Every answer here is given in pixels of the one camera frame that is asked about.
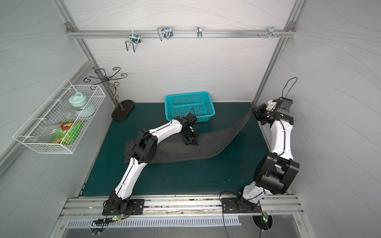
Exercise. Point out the green snack packet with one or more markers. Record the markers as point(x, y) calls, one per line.
point(67, 133)

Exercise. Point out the pale green lidded jar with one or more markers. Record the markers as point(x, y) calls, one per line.
point(80, 105)

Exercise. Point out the aluminium top rail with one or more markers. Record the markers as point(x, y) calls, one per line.
point(184, 34)

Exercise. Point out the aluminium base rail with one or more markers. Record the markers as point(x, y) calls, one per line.
point(180, 206)

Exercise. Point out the double metal hook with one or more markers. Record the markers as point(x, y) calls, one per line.
point(132, 42)

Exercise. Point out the dark grey long pants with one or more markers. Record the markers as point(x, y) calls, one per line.
point(209, 145)

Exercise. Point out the teal plastic mesh basket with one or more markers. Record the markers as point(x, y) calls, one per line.
point(198, 103)

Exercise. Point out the metal bracket hook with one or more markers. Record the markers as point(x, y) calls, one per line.
point(271, 33)

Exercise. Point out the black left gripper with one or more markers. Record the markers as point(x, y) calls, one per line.
point(190, 136)

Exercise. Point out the white vent strip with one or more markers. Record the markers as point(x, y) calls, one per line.
point(147, 222)

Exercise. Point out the dark oval stand base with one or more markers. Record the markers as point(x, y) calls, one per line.
point(123, 110)

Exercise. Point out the curved metal hook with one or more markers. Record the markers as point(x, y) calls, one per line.
point(165, 32)

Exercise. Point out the ornate metal hook stand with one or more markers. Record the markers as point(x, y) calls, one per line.
point(111, 80)

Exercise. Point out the white wire wall basket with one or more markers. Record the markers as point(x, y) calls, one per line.
point(37, 131)

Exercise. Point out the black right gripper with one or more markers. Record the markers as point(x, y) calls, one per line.
point(261, 113)

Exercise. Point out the small metal hook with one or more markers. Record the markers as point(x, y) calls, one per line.
point(199, 32)

